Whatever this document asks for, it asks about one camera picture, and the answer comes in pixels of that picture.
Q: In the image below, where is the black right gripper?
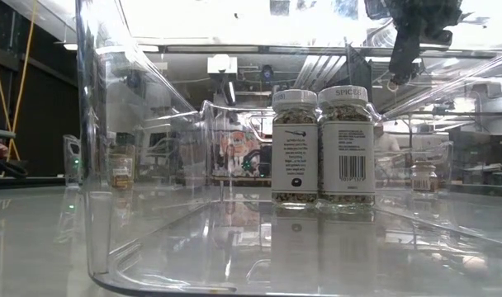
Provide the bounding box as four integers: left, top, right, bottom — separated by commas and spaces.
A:
389, 0, 462, 86

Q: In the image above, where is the white-lid bagel seasoning jar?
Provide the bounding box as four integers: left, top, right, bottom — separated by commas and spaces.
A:
316, 85, 377, 206
271, 89, 320, 205

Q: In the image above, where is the brown-lid spice jar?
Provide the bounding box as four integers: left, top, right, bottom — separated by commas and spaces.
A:
410, 160, 439, 193

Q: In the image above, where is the black-lid spice jar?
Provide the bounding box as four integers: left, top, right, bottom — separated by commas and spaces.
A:
107, 131, 136, 191

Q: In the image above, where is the person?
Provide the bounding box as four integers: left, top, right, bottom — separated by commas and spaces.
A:
373, 123, 401, 153

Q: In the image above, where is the white ceiling box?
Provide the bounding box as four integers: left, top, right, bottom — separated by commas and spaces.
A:
207, 54, 239, 75

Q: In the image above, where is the colourful picture poster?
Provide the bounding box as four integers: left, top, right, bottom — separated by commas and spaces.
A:
213, 130, 272, 178

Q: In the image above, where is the clear plastic bin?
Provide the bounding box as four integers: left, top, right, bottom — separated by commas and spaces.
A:
75, 0, 502, 297
62, 134, 111, 189

